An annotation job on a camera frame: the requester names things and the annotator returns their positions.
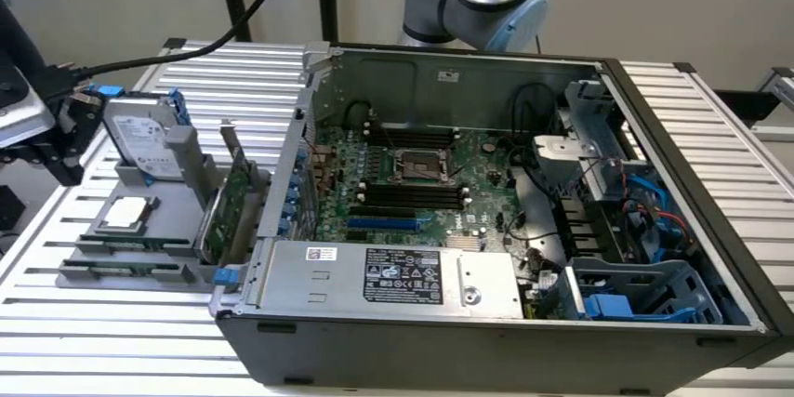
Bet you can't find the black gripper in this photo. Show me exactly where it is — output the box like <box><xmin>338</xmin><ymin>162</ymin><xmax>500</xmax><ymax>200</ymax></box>
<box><xmin>0</xmin><ymin>87</ymin><xmax>104</xmax><ymax>187</ymax></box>

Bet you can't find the silver hard disk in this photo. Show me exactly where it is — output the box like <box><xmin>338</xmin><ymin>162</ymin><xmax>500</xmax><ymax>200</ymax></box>
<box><xmin>101</xmin><ymin>97</ymin><xmax>182</xmax><ymax>182</ymax></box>

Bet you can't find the small black box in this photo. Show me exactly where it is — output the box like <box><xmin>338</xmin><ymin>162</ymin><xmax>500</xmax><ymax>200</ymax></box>
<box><xmin>0</xmin><ymin>185</ymin><xmax>28</xmax><ymax>232</ymax></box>

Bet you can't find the blue disk caddy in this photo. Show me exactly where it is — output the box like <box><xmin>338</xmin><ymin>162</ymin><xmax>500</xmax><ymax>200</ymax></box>
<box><xmin>84</xmin><ymin>84</ymin><xmax>191</xmax><ymax>189</ymax></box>

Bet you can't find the silver CPU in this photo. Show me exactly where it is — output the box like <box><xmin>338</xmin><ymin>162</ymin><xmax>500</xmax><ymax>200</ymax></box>
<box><xmin>101</xmin><ymin>196</ymin><xmax>156</xmax><ymax>231</ymax></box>

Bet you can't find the grey parts rack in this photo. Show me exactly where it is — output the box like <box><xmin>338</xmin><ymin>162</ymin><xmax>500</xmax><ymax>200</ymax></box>
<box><xmin>55</xmin><ymin>125</ymin><xmax>274</xmax><ymax>294</ymax></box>

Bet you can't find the green graphics card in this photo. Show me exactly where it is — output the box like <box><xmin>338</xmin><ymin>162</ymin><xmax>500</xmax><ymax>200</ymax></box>
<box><xmin>195</xmin><ymin>118</ymin><xmax>262</xmax><ymax>272</ymax></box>

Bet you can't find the blue case latch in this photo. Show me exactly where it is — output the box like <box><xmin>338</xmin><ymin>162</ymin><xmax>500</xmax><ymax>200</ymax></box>
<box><xmin>212</xmin><ymin>265</ymin><xmax>240</xmax><ymax>294</ymax></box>

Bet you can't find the long black expansion slot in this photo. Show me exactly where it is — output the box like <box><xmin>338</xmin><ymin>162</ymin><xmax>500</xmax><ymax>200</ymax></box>
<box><xmin>348</xmin><ymin>205</ymin><xmax>418</xmax><ymax>220</ymax></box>

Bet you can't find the blue expansion slot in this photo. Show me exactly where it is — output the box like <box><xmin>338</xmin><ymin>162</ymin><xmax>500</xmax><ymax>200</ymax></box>
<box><xmin>344</xmin><ymin>216</ymin><xmax>419</xmax><ymax>233</ymax></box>

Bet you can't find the silver power supply unit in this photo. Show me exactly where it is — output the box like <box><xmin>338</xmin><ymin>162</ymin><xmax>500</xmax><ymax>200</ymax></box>
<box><xmin>244</xmin><ymin>239</ymin><xmax>529</xmax><ymax>322</ymax></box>

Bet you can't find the CPU socket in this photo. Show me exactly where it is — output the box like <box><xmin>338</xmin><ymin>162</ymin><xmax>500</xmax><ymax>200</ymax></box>
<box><xmin>383</xmin><ymin>147</ymin><xmax>464</xmax><ymax>184</ymax></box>

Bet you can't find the silver chipset heatsink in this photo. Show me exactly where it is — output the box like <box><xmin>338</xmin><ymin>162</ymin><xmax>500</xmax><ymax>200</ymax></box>
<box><xmin>446</xmin><ymin>234</ymin><xmax>486</xmax><ymax>252</ymax></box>

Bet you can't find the green motherboard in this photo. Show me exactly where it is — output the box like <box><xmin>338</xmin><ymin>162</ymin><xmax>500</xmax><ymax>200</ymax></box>
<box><xmin>308</xmin><ymin>127</ymin><xmax>542</xmax><ymax>273</ymax></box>

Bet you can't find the open black PC case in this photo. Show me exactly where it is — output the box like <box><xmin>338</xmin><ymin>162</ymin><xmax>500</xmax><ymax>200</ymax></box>
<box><xmin>210</xmin><ymin>41</ymin><xmax>783</xmax><ymax>389</ymax></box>

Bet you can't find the metal disk bay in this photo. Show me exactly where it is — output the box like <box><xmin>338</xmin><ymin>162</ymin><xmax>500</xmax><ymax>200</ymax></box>
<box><xmin>531</xmin><ymin>79</ymin><xmax>654</xmax><ymax>204</ymax></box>

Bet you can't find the black fan shroud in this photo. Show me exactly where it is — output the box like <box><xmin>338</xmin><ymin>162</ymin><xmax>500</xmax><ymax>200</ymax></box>
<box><xmin>554</xmin><ymin>186</ymin><xmax>629</xmax><ymax>259</ymax></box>

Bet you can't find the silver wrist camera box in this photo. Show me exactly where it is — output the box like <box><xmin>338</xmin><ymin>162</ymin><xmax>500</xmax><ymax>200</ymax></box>
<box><xmin>0</xmin><ymin>89</ymin><xmax>56</xmax><ymax>147</ymax></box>

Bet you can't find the thick black cable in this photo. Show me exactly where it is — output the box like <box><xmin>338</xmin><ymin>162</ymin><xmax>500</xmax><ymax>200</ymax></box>
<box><xmin>43</xmin><ymin>0</ymin><xmax>296</xmax><ymax>91</ymax></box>

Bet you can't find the short black wire loop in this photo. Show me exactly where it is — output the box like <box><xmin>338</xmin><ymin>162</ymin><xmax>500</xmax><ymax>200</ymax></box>
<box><xmin>344</xmin><ymin>100</ymin><xmax>380</xmax><ymax>129</ymax></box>

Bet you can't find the blue wire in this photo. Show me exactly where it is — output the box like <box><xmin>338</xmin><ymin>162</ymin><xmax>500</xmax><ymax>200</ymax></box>
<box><xmin>623</xmin><ymin>172</ymin><xmax>691</xmax><ymax>259</ymax></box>

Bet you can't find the red wire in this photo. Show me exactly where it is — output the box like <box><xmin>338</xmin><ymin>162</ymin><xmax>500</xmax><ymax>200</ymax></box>
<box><xmin>637</xmin><ymin>208</ymin><xmax>691</xmax><ymax>250</ymax></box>

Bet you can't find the aluminium frame profile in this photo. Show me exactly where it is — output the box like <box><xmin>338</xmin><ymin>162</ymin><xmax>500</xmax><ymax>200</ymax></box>
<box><xmin>749</xmin><ymin>65</ymin><xmax>794</xmax><ymax>140</ymax></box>

